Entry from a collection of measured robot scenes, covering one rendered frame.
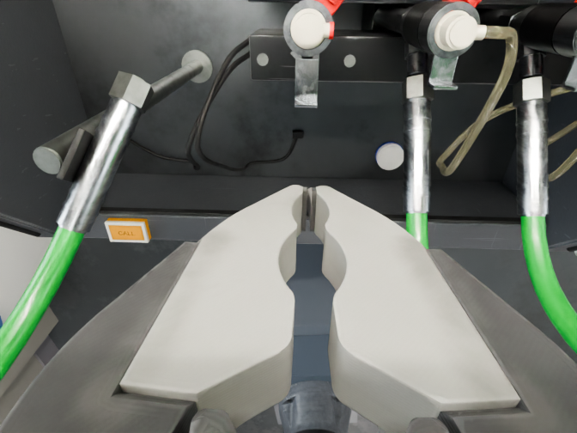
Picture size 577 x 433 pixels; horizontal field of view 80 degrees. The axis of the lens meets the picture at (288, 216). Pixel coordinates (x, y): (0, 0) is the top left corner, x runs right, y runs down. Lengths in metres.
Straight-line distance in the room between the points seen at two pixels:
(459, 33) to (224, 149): 0.38
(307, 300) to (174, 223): 0.46
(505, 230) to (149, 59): 0.51
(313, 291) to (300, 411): 0.27
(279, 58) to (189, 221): 0.23
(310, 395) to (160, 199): 0.47
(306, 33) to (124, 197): 0.39
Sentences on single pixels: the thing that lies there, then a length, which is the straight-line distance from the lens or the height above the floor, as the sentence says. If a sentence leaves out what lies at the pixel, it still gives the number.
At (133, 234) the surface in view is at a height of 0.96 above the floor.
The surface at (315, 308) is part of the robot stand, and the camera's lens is 0.83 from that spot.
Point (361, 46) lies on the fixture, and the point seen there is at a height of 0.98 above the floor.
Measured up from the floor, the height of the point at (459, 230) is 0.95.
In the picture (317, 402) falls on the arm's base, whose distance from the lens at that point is 0.76.
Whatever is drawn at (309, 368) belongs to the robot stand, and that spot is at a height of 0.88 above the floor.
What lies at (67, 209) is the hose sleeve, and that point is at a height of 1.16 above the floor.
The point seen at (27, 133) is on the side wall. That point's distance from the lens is 0.50.
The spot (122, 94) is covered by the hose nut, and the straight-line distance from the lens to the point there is 0.23.
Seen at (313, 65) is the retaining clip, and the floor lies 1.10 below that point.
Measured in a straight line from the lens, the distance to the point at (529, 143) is 0.29.
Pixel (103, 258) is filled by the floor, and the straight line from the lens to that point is 1.96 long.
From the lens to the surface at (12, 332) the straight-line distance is 0.23.
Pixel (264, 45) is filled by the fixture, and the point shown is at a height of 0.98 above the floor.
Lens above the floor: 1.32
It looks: 58 degrees down
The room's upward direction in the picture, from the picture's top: 176 degrees counter-clockwise
